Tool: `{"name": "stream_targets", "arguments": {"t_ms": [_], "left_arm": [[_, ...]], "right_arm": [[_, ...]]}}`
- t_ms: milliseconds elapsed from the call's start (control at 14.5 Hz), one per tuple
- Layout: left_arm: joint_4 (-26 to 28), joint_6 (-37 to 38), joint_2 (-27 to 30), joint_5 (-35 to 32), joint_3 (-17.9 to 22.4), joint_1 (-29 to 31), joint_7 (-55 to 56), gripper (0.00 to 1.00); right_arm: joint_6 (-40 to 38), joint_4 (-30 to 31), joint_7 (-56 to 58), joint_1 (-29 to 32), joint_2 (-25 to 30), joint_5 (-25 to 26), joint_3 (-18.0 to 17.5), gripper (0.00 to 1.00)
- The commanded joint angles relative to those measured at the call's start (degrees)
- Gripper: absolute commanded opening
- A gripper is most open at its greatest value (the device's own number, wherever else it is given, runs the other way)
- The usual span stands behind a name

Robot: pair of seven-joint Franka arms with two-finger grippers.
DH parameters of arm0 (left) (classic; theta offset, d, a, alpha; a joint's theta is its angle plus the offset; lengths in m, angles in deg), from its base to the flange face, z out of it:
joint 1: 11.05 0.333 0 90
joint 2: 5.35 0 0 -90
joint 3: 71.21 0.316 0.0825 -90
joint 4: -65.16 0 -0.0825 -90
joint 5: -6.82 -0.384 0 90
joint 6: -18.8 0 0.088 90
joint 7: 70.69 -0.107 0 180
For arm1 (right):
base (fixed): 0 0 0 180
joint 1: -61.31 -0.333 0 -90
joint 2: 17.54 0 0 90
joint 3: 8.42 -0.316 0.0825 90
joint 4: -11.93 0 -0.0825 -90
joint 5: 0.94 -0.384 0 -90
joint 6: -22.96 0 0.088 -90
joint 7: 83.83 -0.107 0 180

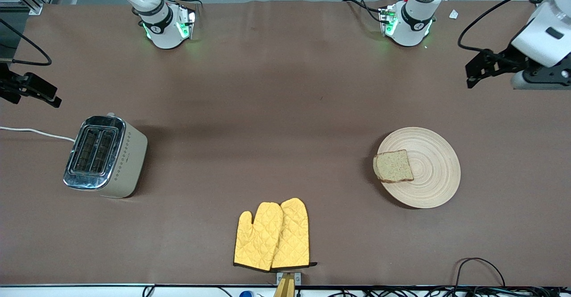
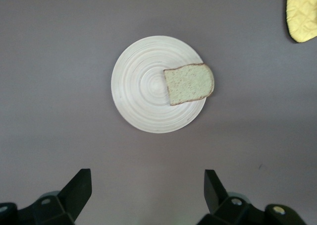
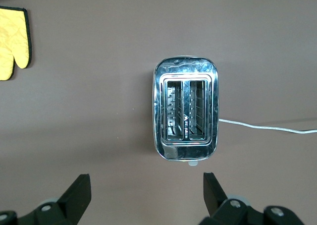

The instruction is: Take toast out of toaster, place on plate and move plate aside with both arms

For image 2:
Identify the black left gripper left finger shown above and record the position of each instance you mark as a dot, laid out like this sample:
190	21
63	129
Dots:
69	202

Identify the yellow quilted oven mitt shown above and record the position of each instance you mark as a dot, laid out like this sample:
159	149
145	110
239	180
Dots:
302	12

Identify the round pale wooden plate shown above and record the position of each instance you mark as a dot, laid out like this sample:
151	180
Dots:
138	86

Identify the slice of brown toast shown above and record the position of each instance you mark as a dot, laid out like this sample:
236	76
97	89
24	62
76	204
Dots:
190	83

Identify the brown table cover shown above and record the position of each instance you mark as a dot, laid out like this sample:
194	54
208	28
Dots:
49	111

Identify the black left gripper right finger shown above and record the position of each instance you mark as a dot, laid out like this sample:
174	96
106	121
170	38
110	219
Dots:
223	207

